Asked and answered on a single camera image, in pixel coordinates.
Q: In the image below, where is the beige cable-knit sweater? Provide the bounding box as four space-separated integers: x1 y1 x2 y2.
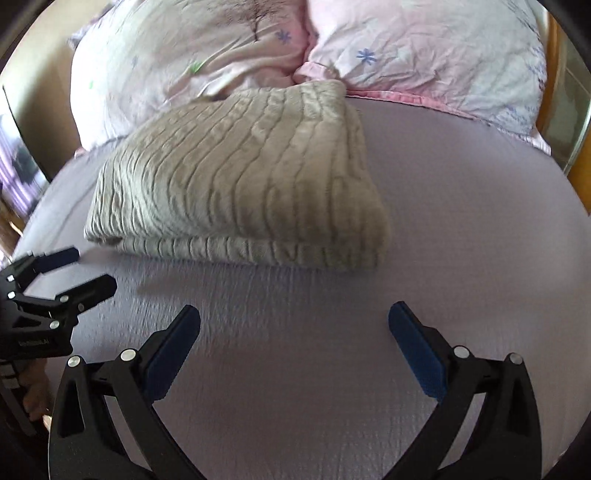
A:
84 80 391 271

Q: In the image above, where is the person's left hand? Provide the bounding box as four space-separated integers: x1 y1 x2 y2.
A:
19 359 52 421

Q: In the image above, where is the flat screen television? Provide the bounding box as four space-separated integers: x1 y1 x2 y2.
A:
0 88 49 220

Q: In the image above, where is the pink tree-print pillow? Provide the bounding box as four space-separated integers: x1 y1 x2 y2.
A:
70 1 308 150

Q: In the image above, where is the pink star-print pillow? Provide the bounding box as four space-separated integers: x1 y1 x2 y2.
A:
294 0 551 153

